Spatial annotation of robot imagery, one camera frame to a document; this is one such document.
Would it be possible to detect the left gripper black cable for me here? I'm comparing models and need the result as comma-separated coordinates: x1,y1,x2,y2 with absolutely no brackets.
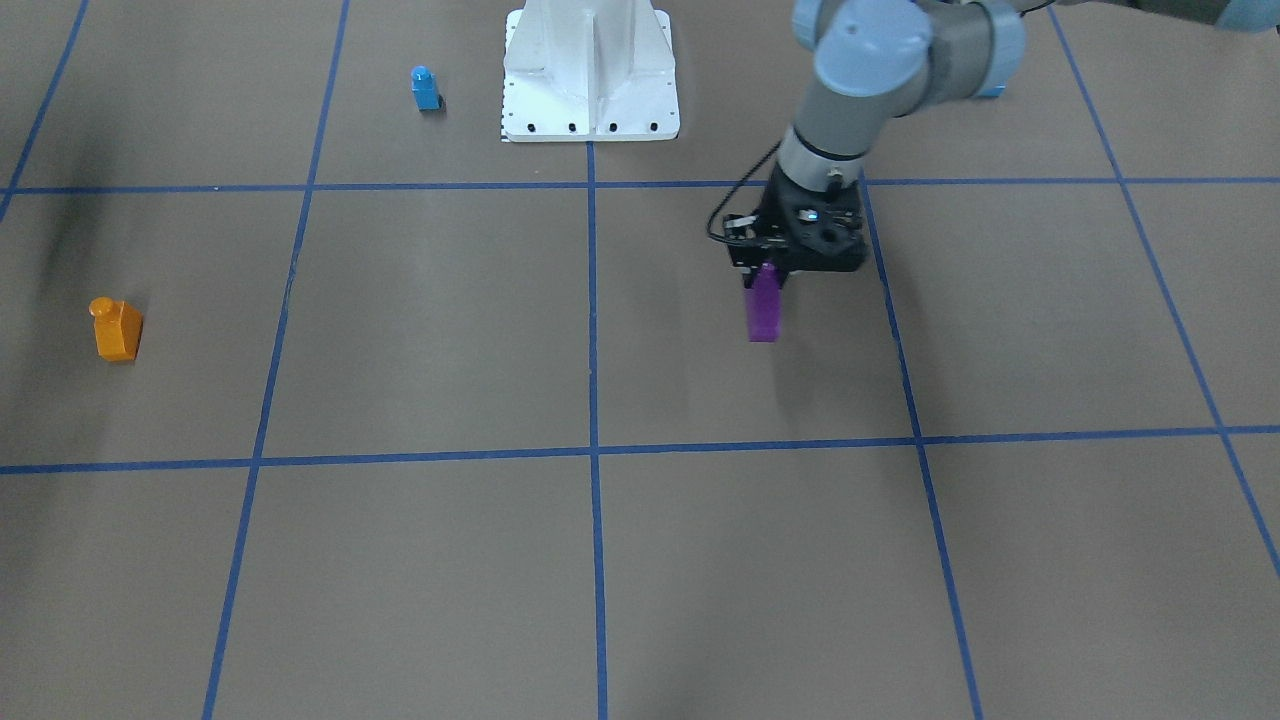
707,140,783,247

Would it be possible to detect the small blue block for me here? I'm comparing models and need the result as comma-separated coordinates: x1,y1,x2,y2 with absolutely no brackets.
410,65,443,111

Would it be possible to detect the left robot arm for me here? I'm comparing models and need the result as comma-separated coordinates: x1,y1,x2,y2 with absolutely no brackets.
705,1,1048,293

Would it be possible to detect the orange trapezoid block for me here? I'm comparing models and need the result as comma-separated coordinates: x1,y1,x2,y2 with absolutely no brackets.
90,296,145,363

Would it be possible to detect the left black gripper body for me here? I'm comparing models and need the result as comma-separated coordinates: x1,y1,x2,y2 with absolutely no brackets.
750,165,869,273

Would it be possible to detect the purple trapezoid block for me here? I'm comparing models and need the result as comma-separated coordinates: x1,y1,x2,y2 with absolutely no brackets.
742,263,782,343

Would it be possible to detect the white camera stand pedestal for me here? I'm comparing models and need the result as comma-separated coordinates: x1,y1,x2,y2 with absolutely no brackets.
500,1,681,143

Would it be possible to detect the long blue block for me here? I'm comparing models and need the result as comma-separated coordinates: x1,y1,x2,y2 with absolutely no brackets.
974,83,1007,99

